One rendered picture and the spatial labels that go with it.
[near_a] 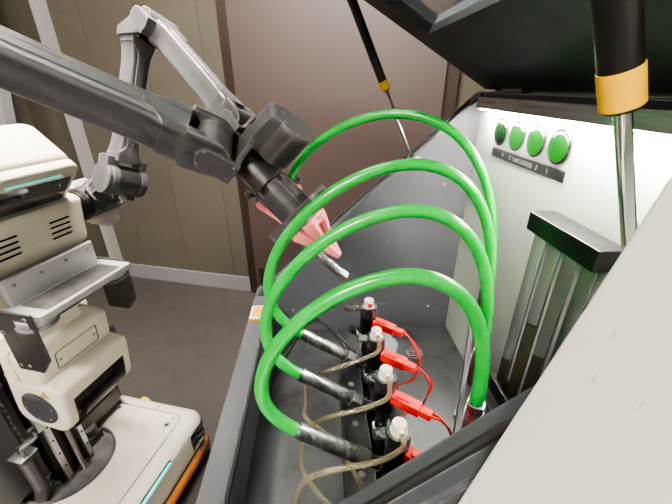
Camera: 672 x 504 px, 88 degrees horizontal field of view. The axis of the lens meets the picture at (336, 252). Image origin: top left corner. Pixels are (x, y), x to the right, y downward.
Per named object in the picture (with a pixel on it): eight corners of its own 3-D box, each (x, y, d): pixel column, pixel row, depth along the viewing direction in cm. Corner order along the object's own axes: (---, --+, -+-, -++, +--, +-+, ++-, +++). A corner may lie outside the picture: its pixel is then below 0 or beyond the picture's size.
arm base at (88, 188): (100, 181, 101) (62, 192, 91) (114, 165, 98) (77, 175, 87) (122, 205, 103) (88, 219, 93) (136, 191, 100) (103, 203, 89)
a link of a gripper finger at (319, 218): (346, 256, 51) (301, 210, 50) (313, 282, 54) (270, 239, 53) (353, 238, 57) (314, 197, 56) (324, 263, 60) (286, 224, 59)
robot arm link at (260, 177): (240, 163, 56) (220, 172, 51) (264, 132, 52) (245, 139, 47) (271, 194, 57) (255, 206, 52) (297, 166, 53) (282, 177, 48)
